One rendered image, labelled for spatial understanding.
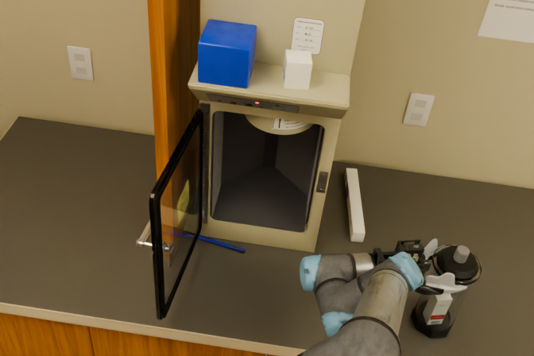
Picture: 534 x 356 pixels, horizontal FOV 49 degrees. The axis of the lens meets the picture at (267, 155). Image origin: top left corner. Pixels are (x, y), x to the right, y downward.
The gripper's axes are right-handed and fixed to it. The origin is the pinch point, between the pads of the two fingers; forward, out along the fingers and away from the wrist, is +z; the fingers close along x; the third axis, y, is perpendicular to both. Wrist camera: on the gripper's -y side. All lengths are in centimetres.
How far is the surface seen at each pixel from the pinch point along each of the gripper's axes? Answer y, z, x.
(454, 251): 4.1, -0.2, 2.0
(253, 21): 46, -45, 29
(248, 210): -12, -42, 33
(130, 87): -4, -74, 82
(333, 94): 37, -30, 17
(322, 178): 7.4, -26.5, 24.0
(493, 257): -19.9, 25.4, 18.6
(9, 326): -35, -105, 17
